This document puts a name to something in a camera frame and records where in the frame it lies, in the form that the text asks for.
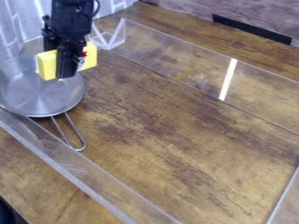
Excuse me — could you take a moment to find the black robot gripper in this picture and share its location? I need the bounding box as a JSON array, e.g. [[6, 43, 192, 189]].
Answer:
[[41, 0, 96, 79]]

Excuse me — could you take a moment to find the yellow butter block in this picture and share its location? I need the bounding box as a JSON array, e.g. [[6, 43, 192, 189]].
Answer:
[[37, 42, 97, 81]]

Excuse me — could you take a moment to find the silver metal frying pan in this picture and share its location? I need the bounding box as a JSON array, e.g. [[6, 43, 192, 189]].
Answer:
[[0, 55, 86, 152]]

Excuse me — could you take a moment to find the white sheer curtain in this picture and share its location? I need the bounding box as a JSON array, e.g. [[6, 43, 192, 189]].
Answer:
[[0, 0, 137, 63]]

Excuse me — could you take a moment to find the black strip on table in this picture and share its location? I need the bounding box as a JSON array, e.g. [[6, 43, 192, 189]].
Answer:
[[212, 14, 292, 46]]

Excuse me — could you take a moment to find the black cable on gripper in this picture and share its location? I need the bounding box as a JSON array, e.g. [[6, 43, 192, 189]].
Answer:
[[78, 0, 100, 18]]

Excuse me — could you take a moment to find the clear acrylic barrier wall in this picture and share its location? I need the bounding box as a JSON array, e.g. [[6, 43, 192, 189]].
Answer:
[[0, 17, 299, 224]]

